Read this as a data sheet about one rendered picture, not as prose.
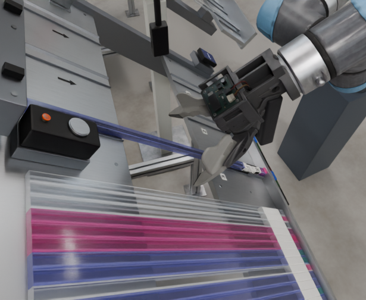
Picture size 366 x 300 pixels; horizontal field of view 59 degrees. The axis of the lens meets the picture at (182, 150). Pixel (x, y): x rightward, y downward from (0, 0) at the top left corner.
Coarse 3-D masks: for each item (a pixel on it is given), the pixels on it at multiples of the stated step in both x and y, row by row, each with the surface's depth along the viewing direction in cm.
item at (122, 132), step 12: (48, 108) 38; (60, 108) 39; (96, 120) 43; (108, 132) 44; (120, 132) 45; (132, 132) 46; (156, 144) 49; (168, 144) 51; (180, 144) 53; (192, 156) 55; (240, 168) 65
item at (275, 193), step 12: (252, 144) 74; (252, 156) 74; (264, 180) 70; (276, 192) 68; (276, 204) 67; (288, 216) 65; (300, 240) 62; (312, 264) 60; (324, 276) 58; (324, 288) 57
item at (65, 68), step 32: (32, 0) 51; (32, 32) 46; (64, 32) 52; (96, 32) 59; (32, 64) 42; (64, 64) 47; (96, 64) 53; (32, 96) 39; (64, 96) 43; (96, 96) 48; (0, 160) 31; (96, 160) 40; (0, 192) 29; (0, 224) 28; (0, 256) 26; (0, 288) 25
